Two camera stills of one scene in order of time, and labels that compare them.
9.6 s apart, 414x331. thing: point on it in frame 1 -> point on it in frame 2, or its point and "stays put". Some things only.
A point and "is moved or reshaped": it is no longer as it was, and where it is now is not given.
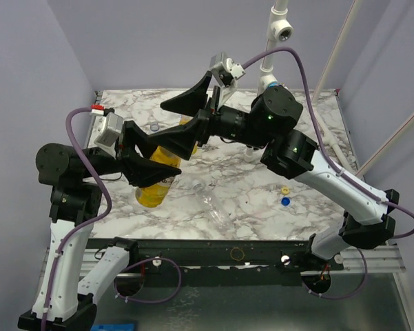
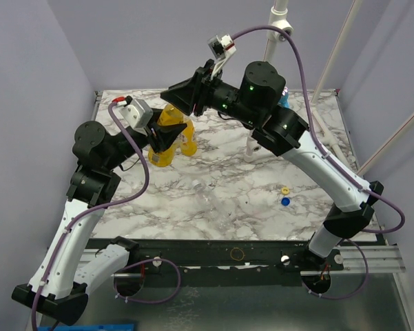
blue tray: x=113 y=327 stays put
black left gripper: x=138 y=170 -> x=165 y=134
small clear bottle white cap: x=218 y=214 stays put
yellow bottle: x=153 y=195 is moved or reshaped
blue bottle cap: x=285 y=201 stays put
